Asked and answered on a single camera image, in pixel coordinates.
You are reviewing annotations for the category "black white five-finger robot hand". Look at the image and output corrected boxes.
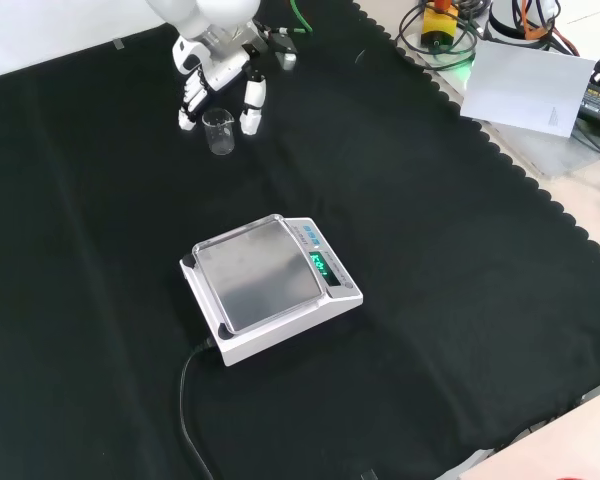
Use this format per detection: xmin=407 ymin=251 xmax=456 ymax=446
xmin=171 ymin=20 xmax=272 ymax=137

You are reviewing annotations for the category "small clear glass beaker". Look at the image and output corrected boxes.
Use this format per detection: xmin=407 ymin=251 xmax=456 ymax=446
xmin=201 ymin=108 xmax=237 ymax=157

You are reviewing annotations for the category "yellow emergency stop button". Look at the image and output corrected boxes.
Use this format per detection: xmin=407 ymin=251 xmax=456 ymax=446
xmin=420 ymin=0 xmax=457 ymax=47

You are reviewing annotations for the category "white electronic balance steel pan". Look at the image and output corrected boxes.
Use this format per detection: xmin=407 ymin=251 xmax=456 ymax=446
xmin=179 ymin=213 xmax=365 ymax=368

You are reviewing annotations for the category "black cloth bench cover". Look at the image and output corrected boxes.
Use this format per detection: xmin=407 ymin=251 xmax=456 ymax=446
xmin=0 ymin=0 xmax=600 ymax=480

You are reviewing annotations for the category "white paper sheet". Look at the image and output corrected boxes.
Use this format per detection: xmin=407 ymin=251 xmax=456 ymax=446
xmin=459 ymin=39 xmax=598 ymax=138

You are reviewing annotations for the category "pale board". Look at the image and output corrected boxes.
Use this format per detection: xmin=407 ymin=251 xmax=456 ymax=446
xmin=457 ymin=379 xmax=600 ymax=480

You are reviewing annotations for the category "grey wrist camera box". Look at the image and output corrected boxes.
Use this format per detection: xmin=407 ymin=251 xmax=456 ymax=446
xmin=272 ymin=33 xmax=299 ymax=72

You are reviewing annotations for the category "green cable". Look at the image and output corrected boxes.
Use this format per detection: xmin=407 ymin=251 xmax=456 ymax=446
xmin=278 ymin=0 xmax=315 ymax=37

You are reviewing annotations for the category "black cable loop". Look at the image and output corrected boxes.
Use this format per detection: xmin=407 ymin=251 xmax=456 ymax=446
xmin=395 ymin=0 xmax=481 ymax=71

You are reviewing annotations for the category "grey metal base plate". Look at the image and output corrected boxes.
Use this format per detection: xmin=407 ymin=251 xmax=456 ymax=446
xmin=489 ymin=119 xmax=600 ymax=179

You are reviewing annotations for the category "black balance power cable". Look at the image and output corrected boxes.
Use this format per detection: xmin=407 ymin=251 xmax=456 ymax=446
xmin=178 ymin=335 xmax=219 ymax=480

